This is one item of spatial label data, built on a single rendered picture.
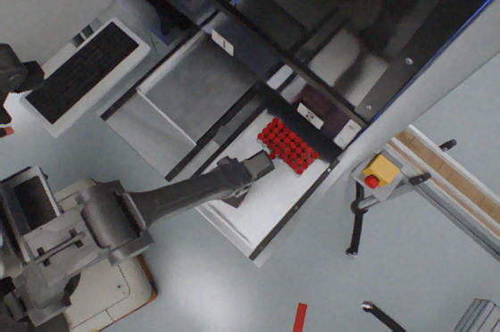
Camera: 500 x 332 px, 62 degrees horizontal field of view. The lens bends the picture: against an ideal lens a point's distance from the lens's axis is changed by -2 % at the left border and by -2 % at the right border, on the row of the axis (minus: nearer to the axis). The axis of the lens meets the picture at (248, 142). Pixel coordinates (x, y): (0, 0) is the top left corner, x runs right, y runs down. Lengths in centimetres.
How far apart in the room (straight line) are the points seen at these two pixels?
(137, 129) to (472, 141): 185
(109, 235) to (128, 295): 133
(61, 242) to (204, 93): 86
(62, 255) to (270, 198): 79
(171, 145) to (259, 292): 106
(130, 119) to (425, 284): 165
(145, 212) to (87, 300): 134
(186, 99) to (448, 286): 164
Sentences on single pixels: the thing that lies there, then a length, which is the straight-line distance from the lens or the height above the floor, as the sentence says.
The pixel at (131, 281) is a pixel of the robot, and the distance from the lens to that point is 190.
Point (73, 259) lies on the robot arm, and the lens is 60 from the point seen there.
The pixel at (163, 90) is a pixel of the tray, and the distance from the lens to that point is 138.
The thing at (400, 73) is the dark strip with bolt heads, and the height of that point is 145.
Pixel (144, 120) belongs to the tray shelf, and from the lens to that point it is 136.
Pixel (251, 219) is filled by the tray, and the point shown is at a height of 88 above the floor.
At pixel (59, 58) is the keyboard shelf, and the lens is 162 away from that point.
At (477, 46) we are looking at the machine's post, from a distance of 68.
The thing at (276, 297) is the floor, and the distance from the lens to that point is 215.
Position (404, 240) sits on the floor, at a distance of 231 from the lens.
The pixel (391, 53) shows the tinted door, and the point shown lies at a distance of 80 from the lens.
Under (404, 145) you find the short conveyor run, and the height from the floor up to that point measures 97.
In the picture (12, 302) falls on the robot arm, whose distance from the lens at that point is 98.
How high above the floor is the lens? 214
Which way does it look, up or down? 74 degrees down
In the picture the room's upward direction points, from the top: 8 degrees clockwise
